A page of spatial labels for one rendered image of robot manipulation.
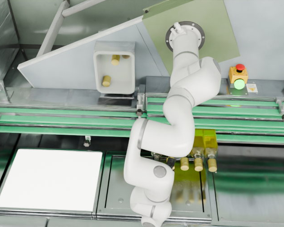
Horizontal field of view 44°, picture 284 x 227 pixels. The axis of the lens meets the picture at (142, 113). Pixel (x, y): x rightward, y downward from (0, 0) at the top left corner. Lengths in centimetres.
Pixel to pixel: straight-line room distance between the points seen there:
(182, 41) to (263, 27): 39
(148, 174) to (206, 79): 32
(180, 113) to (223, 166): 79
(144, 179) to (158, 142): 11
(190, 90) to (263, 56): 65
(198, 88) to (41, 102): 88
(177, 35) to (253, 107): 47
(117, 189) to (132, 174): 56
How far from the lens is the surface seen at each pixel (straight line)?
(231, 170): 170
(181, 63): 123
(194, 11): 137
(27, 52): 245
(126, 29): 152
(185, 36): 135
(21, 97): 176
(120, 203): 151
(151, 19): 138
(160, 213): 123
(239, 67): 159
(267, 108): 160
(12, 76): 227
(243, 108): 156
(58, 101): 169
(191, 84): 105
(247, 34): 156
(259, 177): 172
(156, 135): 94
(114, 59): 153
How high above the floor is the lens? 206
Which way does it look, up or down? 46 degrees down
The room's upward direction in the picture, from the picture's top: 176 degrees counter-clockwise
